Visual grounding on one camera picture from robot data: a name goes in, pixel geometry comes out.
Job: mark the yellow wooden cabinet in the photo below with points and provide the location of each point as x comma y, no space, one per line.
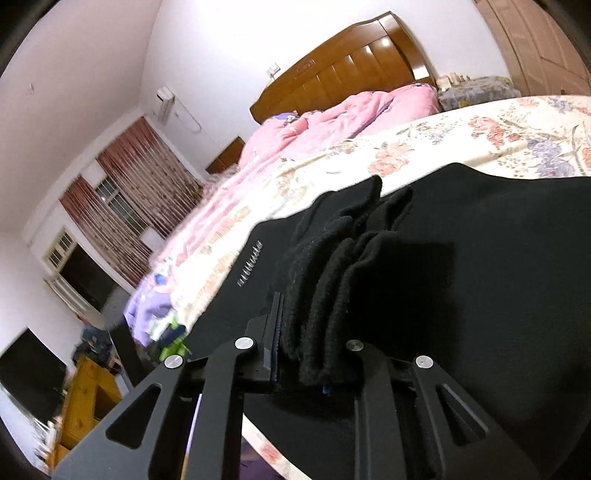
87,401

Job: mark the pink quilt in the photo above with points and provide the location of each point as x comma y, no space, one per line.
323,124

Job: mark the black stand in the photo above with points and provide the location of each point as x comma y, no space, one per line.
127,350

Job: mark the red patterned curtain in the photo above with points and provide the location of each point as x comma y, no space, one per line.
152,184

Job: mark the nightstand with floral cover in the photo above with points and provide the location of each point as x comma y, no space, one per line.
480,92

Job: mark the barred window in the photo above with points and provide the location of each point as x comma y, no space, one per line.
120,207

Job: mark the wooden wardrobe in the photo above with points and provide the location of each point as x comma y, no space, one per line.
540,41

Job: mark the black pants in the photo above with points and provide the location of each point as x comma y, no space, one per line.
461,277

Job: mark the wooden headboard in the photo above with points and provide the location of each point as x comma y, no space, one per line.
351,69

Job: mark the black television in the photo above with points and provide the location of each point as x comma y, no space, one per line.
27,374

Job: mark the small brown wooden cabinet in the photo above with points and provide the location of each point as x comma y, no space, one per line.
226,157

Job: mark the white wall socket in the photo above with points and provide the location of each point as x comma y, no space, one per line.
274,70

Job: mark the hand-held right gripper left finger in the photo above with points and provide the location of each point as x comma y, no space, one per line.
270,360

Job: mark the dark glass window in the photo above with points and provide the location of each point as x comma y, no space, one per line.
85,277

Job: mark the purple cloth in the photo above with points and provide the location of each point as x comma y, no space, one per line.
147,314

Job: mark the green cloth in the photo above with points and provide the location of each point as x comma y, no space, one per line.
173,344

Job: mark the white air conditioner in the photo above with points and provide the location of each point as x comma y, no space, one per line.
165,104

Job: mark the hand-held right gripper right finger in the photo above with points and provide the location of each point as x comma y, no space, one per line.
369,392

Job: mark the floral bed sheet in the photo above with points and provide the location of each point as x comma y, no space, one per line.
461,138

